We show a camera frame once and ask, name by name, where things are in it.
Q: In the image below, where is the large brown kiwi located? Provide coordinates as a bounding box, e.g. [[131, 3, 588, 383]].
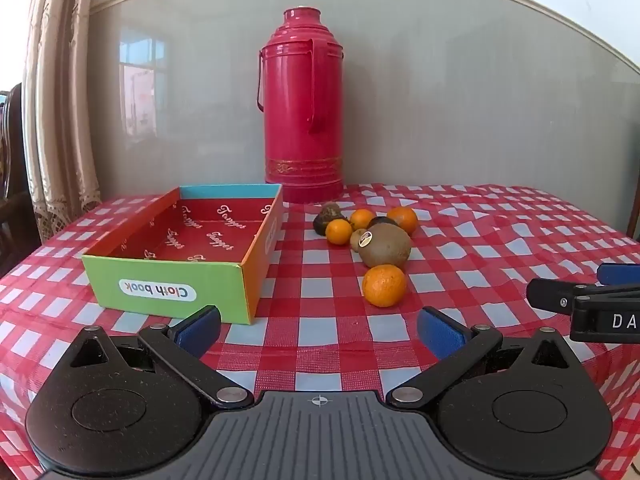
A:
[[359, 223, 412, 269]]

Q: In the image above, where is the red white checkered tablecloth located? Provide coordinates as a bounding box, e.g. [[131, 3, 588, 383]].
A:
[[0, 182, 640, 480]]

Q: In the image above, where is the medium orange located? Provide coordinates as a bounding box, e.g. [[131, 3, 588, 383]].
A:
[[325, 219, 353, 246], [386, 206, 418, 236]]

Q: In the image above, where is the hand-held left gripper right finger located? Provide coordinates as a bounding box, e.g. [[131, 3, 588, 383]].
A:
[[386, 306, 581, 409]]

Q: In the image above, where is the red thermos flask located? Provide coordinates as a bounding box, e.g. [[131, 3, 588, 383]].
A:
[[256, 6, 346, 204]]

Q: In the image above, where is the large orange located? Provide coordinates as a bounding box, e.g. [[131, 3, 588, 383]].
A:
[[362, 264, 407, 308]]

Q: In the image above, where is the small orange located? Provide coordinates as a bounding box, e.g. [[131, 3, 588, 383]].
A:
[[349, 208, 377, 231]]

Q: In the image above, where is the small brown kiwi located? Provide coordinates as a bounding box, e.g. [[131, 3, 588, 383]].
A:
[[313, 202, 348, 236]]

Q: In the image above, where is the colourful cardboard box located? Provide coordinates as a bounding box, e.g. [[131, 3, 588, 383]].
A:
[[81, 184, 284, 325]]

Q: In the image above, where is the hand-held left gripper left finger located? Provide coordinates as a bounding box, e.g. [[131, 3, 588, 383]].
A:
[[65, 305, 255, 410]]

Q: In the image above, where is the beige lace curtain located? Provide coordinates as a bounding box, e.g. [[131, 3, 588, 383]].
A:
[[20, 0, 106, 246]]

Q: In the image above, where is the dark wooden chair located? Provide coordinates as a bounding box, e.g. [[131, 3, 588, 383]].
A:
[[0, 82, 41, 276]]

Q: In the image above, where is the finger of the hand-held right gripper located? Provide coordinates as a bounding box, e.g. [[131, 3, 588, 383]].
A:
[[526, 277, 640, 319], [596, 263, 640, 286]]

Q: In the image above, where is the small kiwi with sticker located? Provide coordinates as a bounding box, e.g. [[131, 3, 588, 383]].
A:
[[349, 228, 375, 252]]

